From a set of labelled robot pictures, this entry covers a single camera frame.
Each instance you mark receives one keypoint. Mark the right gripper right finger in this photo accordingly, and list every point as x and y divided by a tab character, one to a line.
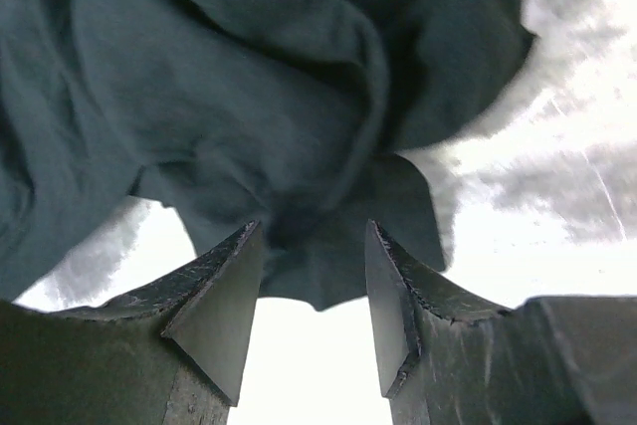
447	356

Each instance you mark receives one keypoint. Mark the black t shirt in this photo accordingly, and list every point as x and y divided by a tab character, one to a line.
294	113

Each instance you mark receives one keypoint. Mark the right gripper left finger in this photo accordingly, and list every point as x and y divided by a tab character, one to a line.
170	352

